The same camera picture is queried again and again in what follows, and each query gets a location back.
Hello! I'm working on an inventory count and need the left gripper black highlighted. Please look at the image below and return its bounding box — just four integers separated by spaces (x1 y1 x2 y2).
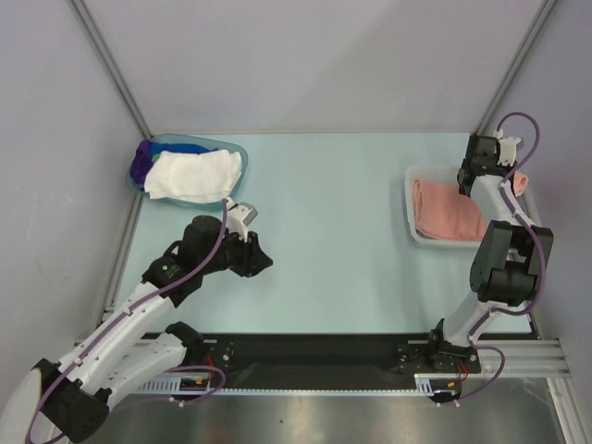
200 225 273 278

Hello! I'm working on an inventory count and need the pink striped towel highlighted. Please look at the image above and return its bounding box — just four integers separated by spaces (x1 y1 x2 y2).
405 172 533 242

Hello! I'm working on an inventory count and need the white towel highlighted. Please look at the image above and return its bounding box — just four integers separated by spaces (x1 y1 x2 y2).
143 150 242 204

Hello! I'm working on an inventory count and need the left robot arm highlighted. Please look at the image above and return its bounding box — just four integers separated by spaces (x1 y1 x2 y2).
34 203 273 443

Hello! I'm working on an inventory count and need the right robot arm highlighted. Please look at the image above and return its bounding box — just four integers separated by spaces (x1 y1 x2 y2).
425 134 554 373

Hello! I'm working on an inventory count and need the white perforated plastic basket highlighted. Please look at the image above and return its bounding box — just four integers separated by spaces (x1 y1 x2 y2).
404 166 542 251

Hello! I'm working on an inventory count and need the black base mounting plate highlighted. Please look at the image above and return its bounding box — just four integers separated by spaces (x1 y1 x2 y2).
138 330 481 389

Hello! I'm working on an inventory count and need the purple towel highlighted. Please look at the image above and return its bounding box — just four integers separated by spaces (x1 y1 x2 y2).
129 140 154 187

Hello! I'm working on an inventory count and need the blue towel in tray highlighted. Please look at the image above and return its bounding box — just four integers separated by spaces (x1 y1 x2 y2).
149 142 216 157

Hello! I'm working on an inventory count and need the translucent blue towel tray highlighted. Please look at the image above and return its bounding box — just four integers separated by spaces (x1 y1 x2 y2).
126 133 249 208

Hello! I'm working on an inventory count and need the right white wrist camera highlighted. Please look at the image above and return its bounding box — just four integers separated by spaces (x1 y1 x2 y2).
493 129 524 167

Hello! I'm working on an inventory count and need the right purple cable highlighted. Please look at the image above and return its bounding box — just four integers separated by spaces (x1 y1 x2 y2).
434 112 549 408

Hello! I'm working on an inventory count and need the purple cable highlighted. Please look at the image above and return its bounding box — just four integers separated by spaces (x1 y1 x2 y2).
434 112 549 408
25 197 230 444

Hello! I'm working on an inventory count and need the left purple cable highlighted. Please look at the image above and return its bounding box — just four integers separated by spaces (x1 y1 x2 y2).
25 197 230 444

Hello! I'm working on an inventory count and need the slotted white cable duct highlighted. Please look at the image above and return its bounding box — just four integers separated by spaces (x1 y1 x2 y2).
138 374 438 395

